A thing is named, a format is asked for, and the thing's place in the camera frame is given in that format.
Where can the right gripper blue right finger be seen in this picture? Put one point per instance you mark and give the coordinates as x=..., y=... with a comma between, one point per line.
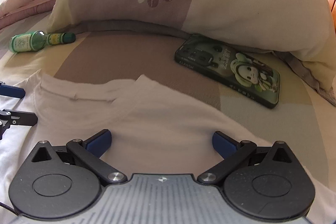
x=235, y=154

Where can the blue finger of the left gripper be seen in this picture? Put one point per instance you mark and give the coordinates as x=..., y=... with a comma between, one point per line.
x=11, y=91
x=19, y=118

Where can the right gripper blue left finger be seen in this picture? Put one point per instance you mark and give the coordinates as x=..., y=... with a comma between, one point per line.
x=87, y=153

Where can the white printed t-shirt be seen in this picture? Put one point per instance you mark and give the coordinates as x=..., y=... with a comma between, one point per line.
x=156, y=129

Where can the green glass bottle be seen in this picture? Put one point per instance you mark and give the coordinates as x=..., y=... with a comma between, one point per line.
x=37, y=40

